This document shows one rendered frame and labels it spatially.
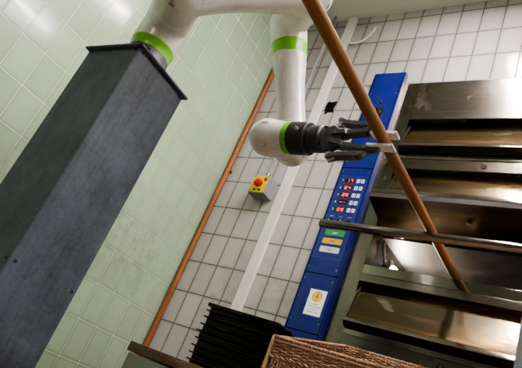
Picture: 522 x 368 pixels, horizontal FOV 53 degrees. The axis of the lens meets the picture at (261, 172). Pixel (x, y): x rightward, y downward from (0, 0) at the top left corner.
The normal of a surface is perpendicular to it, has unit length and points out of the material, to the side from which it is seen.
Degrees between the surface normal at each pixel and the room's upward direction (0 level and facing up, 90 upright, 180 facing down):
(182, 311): 90
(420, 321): 70
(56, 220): 90
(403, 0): 180
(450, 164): 90
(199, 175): 90
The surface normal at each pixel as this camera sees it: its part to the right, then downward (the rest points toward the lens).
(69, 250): 0.83, 0.09
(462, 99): -0.48, -0.54
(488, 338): -0.33, -0.80
